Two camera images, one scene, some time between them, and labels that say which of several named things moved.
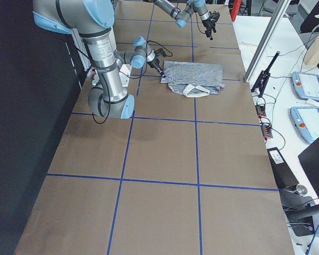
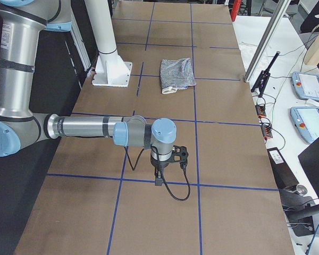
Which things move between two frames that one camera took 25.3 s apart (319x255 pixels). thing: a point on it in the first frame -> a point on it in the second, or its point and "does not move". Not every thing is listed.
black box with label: [284, 176] does not move
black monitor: [315, 161] does not move
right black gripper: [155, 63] -> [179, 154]
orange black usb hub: [260, 110] does not move
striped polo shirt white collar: [191, 87] -> [176, 74]
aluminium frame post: [280, 10] does not move
